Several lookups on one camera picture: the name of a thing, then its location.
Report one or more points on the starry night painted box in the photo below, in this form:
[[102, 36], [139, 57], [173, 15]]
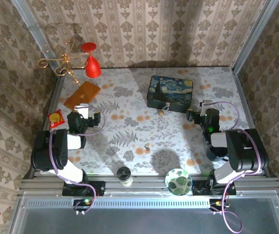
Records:
[[171, 90]]

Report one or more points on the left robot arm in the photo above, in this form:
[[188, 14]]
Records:
[[61, 156]]

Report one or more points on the red snack packet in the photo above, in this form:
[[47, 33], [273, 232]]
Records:
[[55, 118]]

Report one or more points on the dark blue cup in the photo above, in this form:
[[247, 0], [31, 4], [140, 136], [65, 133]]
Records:
[[213, 154]]

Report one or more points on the floral table mat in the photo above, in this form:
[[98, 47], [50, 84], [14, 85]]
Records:
[[154, 131]]

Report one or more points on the red wine glass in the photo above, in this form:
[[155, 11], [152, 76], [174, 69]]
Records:
[[93, 68]]

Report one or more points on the leaf pattern bowl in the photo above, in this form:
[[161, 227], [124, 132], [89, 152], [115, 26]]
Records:
[[178, 182]]

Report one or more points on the grey metal panel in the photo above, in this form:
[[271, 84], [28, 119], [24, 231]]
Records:
[[141, 221]]

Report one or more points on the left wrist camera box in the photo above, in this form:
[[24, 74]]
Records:
[[81, 111]]

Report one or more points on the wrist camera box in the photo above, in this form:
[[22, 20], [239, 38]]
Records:
[[81, 111], [205, 106]]

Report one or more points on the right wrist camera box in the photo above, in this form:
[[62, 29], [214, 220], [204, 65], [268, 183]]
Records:
[[205, 106]]

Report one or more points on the left aluminium side rail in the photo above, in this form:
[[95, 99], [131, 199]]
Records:
[[56, 93]]

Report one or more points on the aluminium side rail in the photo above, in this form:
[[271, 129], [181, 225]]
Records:
[[56, 93], [244, 97]]

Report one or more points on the right aluminium side rail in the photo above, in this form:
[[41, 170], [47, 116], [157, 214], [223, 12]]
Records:
[[244, 97]]

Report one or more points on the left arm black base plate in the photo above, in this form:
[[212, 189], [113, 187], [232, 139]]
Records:
[[100, 189]]

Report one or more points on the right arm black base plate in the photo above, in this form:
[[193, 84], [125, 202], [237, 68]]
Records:
[[231, 190]]

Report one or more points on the aluminium frame cross rail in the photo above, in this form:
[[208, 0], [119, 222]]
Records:
[[149, 185]]

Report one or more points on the right aluminium corner post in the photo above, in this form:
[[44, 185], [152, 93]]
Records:
[[253, 34]]

